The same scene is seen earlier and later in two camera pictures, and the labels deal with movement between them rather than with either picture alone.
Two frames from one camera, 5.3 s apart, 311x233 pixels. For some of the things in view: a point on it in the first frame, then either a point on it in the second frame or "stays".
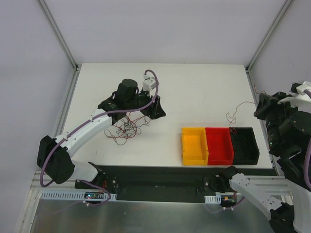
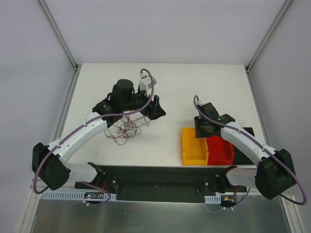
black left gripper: (150, 107) stays
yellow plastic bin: (194, 146) stays
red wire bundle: (125, 128) stays
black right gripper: (265, 107) → (198, 131)
